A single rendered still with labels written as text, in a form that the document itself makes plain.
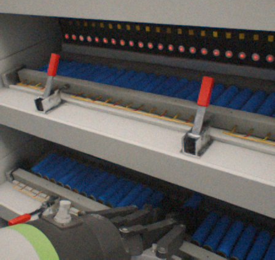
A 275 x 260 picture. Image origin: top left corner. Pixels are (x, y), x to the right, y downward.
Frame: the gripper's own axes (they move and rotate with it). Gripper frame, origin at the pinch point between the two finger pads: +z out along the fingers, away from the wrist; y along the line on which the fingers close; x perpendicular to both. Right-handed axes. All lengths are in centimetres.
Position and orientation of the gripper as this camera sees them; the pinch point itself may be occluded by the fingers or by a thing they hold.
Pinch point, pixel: (171, 217)
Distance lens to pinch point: 55.2
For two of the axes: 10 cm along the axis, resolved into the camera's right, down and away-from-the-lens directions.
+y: -8.1, -2.0, 5.5
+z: 5.6, 0.3, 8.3
